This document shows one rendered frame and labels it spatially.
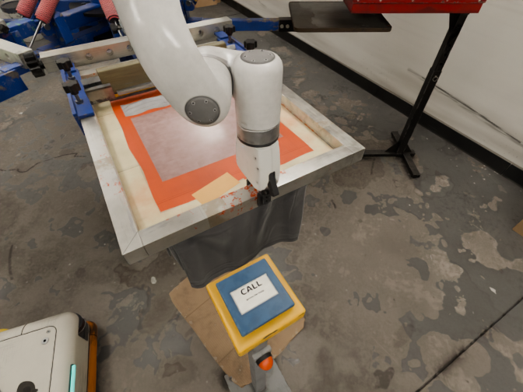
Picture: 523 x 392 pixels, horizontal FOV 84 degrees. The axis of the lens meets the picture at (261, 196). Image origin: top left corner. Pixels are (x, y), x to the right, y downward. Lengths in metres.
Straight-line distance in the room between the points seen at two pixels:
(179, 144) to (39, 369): 0.96
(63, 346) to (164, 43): 1.21
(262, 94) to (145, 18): 0.17
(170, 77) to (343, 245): 1.51
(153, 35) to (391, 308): 1.54
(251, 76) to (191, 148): 0.40
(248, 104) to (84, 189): 1.93
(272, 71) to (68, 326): 1.25
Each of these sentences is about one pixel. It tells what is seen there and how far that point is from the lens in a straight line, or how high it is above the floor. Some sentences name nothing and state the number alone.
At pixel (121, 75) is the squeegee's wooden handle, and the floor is 1.03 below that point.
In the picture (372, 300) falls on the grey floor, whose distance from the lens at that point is 1.65.
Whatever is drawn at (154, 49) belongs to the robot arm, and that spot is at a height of 1.31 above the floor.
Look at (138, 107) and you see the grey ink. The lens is 0.99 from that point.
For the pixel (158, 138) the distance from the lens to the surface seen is 0.86.
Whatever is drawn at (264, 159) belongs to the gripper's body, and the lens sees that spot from 0.50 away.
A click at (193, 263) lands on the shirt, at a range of 0.87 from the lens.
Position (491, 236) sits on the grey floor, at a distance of 2.20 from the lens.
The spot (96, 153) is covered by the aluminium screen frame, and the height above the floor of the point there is 0.99.
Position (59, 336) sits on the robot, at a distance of 1.43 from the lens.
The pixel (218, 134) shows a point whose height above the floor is 0.96.
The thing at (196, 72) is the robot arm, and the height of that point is 1.28.
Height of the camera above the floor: 1.45
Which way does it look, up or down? 49 degrees down
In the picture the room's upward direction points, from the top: straight up
